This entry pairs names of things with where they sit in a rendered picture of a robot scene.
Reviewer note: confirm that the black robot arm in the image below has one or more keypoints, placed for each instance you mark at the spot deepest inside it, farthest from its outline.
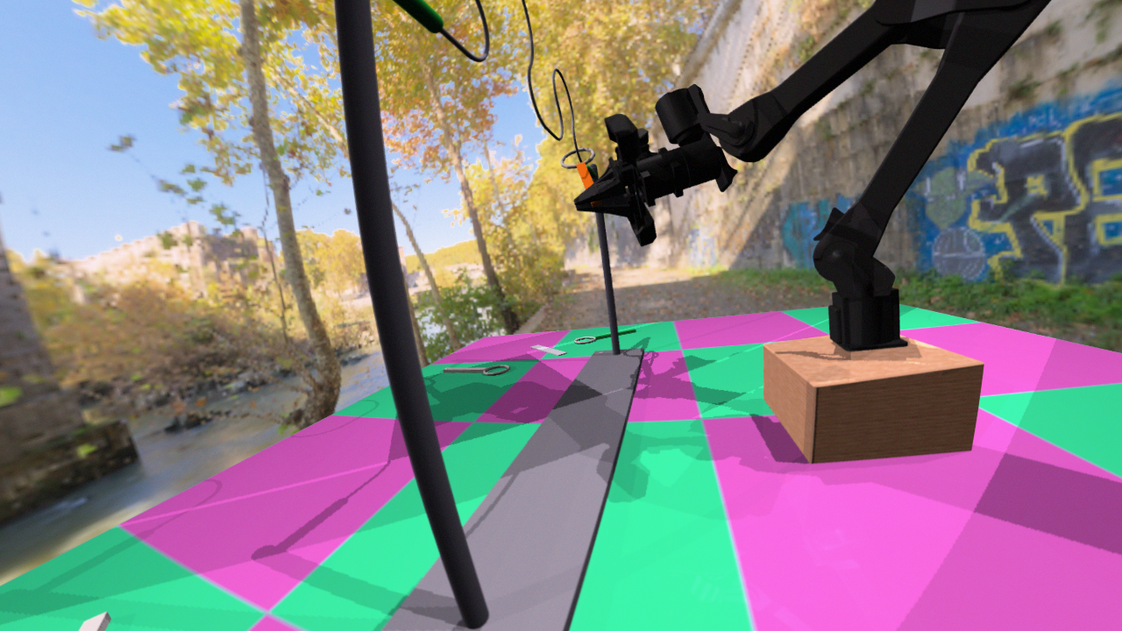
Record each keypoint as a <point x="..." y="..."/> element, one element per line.
<point x="975" y="35"/>

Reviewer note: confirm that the white ring with green handle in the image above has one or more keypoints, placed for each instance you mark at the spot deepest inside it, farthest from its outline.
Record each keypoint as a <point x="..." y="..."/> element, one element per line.
<point x="602" y="336"/>

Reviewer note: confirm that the white flat bar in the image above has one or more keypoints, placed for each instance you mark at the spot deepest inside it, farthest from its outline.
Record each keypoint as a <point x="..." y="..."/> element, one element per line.
<point x="548" y="350"/>

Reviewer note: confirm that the grey loop with orange handle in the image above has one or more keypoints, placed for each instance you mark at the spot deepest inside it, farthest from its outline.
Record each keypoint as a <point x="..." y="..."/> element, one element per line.
<point x="583" y="171"/>

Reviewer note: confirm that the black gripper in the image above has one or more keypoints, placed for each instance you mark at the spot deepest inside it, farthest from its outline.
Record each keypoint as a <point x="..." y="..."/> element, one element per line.
<point x="646" y="180"/>

